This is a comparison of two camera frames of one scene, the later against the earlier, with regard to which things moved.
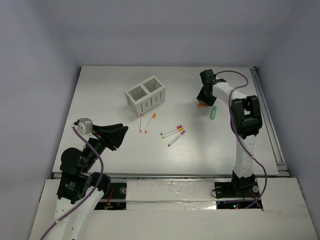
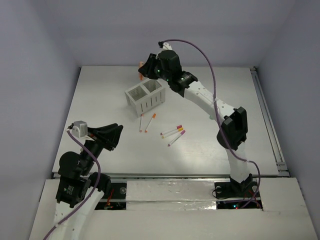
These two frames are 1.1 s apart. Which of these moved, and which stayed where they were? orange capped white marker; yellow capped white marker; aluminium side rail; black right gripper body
Moved: black right gripper body
Stayed: aluminium side rail; orange capped white marker; yellow capped white marker
